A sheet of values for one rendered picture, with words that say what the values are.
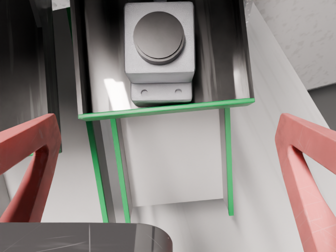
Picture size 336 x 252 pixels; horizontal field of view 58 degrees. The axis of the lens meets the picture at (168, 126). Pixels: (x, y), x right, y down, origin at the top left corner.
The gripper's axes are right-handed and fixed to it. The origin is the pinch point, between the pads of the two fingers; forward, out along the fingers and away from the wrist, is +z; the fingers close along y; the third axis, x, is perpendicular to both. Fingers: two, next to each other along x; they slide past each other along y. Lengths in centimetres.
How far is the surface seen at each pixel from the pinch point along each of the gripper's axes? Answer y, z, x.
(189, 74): -1.3, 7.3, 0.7
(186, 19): -1.1, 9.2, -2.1
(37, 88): 10.0, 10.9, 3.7
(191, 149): -3.0, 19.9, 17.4
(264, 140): -19, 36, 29
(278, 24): -37, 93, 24
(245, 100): -5.7, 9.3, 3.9
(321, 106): -82, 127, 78
